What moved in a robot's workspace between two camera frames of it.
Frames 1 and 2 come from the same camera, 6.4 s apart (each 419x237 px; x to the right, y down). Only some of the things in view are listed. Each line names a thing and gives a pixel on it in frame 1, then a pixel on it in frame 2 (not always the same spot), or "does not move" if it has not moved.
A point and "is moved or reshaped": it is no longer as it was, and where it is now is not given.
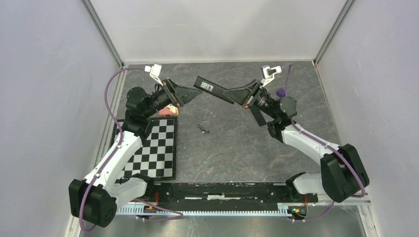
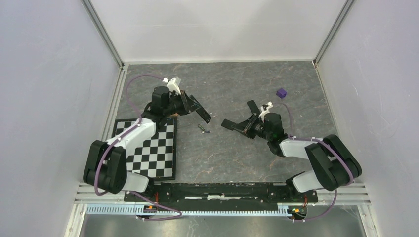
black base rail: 222,195 does not move
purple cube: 281,93 does not move
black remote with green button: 212,89 → 201,111
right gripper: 245,96 → 245,127
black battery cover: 258,115 is moved or reshaped
